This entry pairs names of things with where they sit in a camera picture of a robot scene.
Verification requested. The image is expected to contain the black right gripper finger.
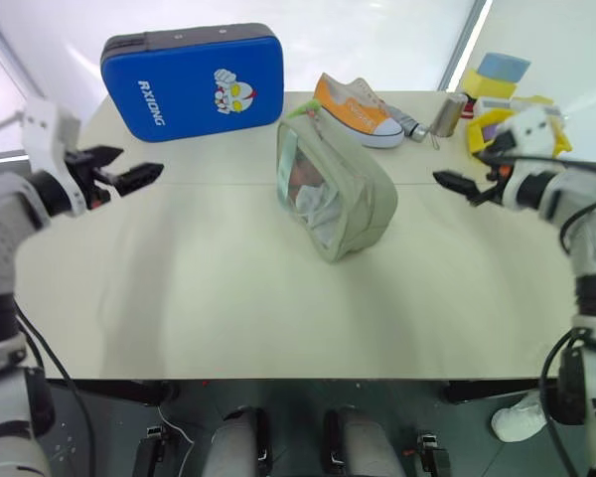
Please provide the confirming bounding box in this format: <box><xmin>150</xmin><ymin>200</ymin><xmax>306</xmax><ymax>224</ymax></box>
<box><xmin>478</xmin><ymin>131</ymin><xmax>517</xmax><ymax>163</ymax></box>
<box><xmin>432</xmin><ymin>170</ymin><xmax>494</xmax><ymax>208</ymax></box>

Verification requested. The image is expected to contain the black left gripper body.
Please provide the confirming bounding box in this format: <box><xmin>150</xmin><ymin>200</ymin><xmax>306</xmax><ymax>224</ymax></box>
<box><xmin>63</xmin><ymin>148</ymin><xmax>126</xmax><ymax>210</ymax></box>

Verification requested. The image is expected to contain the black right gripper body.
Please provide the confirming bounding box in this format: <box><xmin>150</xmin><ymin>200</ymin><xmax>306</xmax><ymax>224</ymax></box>
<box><xmin>482</xmin><ymin>157</ymin><xmax>517</xmax><ymax>208</ymax></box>

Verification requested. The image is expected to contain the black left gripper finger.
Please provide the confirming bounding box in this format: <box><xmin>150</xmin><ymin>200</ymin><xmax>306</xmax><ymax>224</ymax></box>
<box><xmin>85</xmin><ymin>145</ymin><xmax>126</xmax><ymax>169</ymax></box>
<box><xmin>110</xmin><ymin>162</ymin><xmax>166</xmax><ymax>198</ymax></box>

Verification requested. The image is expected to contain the beige storage pouch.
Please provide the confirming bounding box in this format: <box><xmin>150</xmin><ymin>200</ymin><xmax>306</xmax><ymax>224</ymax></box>
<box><xmin>275</xmin><ymin>117</ymin><xmax>399</xmax><ymax>265</ymax></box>

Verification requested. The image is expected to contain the yellow plastic tray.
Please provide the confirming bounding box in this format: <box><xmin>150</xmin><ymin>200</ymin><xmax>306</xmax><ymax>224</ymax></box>
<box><xmin>466</xmin><ymin>93</ymin><xmax>574</xmax><ymax>161</ymax></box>

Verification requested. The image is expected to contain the white flat box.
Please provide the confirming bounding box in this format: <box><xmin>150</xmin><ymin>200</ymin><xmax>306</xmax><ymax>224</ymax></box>
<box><xmin>475</xmin><ymin>95</ymin><xmax>563</xmax><ymax>119</ymax></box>

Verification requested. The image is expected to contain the yellow foam block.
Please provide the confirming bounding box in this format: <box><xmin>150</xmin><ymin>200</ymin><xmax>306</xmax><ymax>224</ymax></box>
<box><xmin>462</xmin><ymin>69</ymin><xmax>520</xmax><ymax>101</ymax></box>

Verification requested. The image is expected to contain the silver metal cylinder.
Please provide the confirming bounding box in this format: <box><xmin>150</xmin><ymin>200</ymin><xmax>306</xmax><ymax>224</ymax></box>
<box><xmin>430</xmin><ymin>92</ymin><xmax>469</xmax><ymax>138</ymax></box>

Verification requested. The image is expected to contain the gray folded umbrella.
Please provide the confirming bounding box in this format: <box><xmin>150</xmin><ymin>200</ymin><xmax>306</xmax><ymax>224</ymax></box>
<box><xmin>383</xmin><ymin>102</ymin><xmax>442</xmax><ymax>151</ymax></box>

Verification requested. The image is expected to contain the light blue foam block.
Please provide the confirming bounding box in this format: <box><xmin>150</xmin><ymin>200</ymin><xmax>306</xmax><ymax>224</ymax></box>
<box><xmin>477</xmin><ymin>51</ymin><xmax>532</xmax><ymax>86</ymax></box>

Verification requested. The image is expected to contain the blue cartoon hard case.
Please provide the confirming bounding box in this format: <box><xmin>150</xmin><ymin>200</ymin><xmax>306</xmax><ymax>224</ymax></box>
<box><xmin>99</xmin><ymin>22</ymin><xmax>285</xmax><ymax>144</ymax></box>

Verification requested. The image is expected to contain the orange canvas sneaker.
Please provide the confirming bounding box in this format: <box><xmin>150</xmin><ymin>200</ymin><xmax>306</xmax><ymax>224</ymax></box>
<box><xmin>312</xmin><ymin>72</ymin><xmax>405</xmax><ymax>149</ymax></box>

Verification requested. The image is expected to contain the green zipper pull charm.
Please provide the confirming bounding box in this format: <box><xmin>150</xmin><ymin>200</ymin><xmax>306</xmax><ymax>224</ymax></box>
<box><xmin>284</xmin><ymin>98</ymin><xmax>326</xmax><ymax>142</ymax></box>

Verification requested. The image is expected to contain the white shoe on floor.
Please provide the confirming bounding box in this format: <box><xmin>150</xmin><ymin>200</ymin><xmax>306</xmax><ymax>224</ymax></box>
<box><xmin>491</xmin><ymin>389</ymin><xmax>550</xmax><ymax>444</ymax></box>

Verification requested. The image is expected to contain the gray rounded robot leg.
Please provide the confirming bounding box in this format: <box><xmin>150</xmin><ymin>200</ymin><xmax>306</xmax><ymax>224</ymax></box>
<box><xmin>200</xmin><ymin>405</ymin><xmax>272</xmax><ymax>477</ymax></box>
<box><xmin>322</xmin><ymin>404</ymin><xmax>404</xmax><ymax>477</ymax></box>

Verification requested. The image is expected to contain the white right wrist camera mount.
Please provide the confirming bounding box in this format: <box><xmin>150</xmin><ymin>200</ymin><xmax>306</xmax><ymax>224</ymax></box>
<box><xmin>505</xmin><ymin>104</ymin><xmax>566</xmax><ymax>160</ymax></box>

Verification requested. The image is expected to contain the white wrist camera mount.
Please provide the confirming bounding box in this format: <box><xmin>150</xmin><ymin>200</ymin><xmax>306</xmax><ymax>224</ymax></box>
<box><xmin>21</xmin><ymin>96</ymin><xmax>88</xmax><ymax>216</ymax></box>
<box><xmin>505</xmin><ymin>104</ymin><xmax>566</xmax><ymax>160</ymax></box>

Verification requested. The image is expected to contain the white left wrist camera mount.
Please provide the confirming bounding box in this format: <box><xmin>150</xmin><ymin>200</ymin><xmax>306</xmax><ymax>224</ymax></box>
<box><xmin>21</xmin><ymin>96</ymin><xmax>88</xmax><ymax>216</ymax></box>

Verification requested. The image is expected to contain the gray window frame post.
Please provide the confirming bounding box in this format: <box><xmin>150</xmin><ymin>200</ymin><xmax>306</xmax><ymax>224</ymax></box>
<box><xmin>435</xmin><ymin>0</ymin><xmax>495</xmax><ymax>92</ymax></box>

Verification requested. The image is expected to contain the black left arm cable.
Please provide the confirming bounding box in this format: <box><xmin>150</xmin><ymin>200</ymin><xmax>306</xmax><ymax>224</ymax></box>
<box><xmin>12</xmin><ymin>292</ymin><xmax>98</xmax><ymax>477</ymax></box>

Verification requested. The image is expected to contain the thin white floor cable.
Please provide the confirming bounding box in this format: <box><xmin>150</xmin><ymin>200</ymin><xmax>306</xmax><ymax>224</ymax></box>
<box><xmin>157</xmin><ymin>407</ymin><xmax>217</xmax><ymax>449</ymax></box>

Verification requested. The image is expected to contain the black floor bracket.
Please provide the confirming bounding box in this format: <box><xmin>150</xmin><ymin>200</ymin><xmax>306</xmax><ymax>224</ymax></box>
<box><xmin>413</xmin><ymin>430</ymin><xmax>452</xmax><ymax>477</ymax></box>
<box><xmin>134</xmin><ymin>422</ymin><xmax>174</xmax><ymax>477</ymax></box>

